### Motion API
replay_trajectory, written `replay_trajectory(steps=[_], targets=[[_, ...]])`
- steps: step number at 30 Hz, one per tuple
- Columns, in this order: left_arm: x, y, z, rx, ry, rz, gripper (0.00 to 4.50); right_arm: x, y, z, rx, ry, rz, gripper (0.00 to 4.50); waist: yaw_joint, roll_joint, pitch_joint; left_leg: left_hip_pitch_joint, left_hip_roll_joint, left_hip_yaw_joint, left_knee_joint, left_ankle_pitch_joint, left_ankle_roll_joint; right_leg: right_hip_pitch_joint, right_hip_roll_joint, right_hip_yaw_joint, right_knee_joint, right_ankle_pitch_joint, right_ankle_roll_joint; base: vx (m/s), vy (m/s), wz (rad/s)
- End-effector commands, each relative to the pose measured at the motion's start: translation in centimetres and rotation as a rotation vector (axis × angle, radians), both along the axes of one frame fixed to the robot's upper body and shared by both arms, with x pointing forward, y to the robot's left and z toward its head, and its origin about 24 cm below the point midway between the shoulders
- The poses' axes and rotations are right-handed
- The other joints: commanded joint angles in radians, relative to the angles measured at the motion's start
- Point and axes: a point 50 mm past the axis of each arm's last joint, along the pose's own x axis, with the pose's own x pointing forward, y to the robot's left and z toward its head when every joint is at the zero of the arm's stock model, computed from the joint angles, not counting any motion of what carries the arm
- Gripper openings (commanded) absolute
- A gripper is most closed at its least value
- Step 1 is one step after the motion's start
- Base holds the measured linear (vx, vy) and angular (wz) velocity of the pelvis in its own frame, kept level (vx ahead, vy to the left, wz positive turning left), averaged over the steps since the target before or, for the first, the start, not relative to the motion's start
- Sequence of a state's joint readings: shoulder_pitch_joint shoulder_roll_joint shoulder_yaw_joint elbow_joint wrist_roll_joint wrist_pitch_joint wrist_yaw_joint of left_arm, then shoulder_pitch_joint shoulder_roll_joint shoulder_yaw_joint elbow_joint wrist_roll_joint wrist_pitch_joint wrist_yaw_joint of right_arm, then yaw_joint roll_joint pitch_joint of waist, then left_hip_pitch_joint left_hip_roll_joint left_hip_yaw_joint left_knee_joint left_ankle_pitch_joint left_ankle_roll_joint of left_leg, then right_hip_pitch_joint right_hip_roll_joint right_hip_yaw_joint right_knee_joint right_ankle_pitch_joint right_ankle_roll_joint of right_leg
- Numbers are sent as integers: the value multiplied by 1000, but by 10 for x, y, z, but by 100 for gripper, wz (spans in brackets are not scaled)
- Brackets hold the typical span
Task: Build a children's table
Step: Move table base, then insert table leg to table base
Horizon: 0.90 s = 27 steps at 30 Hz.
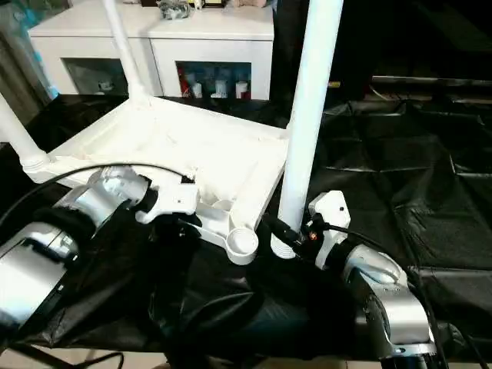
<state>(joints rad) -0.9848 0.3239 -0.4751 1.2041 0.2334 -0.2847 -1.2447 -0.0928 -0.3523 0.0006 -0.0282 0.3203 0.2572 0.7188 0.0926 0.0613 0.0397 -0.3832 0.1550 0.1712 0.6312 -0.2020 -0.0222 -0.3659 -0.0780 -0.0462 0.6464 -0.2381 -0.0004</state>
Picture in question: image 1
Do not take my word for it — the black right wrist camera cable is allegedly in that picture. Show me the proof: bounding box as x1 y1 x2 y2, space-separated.
313 218 489 369

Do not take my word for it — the white cabinet with glass doors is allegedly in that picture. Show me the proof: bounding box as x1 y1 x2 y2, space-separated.
28 0 276 101

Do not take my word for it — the grey curtain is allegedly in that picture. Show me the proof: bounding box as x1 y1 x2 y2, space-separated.
0 0 55 108

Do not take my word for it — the white plastic table top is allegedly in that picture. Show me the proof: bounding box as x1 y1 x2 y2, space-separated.
22 95 293 267

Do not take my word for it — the black plastic mat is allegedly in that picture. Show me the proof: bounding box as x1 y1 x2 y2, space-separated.
0 91 492 362

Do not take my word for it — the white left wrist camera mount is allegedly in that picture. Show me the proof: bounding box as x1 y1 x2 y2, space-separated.
134 175 201 226

